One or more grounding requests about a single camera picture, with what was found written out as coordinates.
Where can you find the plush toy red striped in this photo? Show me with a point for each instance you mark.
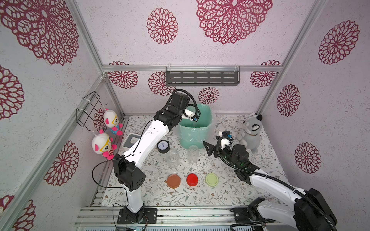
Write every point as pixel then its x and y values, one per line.
pixel 102 145

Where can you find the red jar lid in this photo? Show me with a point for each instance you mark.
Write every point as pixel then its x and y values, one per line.
pixel 192 180

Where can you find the black alarm clock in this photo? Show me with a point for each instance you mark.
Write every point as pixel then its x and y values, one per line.
pixel 163 146

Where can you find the plush toy blue dotted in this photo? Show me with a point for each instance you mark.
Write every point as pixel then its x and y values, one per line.
pixel 111 120

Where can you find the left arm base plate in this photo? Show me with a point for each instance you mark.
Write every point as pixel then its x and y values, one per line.
pixel 143 216

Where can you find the brown jar lid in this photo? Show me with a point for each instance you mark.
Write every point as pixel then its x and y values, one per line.
pixel 173 181

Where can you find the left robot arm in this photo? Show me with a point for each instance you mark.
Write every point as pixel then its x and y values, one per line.
pixel 127 167

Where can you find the green jar lid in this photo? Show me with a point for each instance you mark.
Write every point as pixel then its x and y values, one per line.
pixel 212 180

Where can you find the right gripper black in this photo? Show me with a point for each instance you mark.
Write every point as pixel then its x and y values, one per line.
pixel 218 149

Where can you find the green trash bin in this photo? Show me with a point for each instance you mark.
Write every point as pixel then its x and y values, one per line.
pixel 196 134

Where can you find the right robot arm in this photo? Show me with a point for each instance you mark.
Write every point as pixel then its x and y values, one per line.
pixel 304 210

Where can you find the dark grey wall shelf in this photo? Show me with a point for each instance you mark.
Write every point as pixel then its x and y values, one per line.
pixel 203 78

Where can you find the red lid peanut jar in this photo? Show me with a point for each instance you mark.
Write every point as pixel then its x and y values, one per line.
pixel 193 154

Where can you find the grey husky plush toy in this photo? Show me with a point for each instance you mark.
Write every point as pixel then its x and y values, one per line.
pixel 250 133

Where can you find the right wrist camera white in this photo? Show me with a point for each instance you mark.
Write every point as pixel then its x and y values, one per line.
pixel 226 139

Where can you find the black wire wall rack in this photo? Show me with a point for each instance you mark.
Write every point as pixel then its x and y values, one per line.
pixel 90 117

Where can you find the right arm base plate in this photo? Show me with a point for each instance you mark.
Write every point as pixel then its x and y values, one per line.
pixel 248 215

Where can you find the glass peanut jar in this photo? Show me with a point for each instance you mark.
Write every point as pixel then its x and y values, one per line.
pixel 173 158

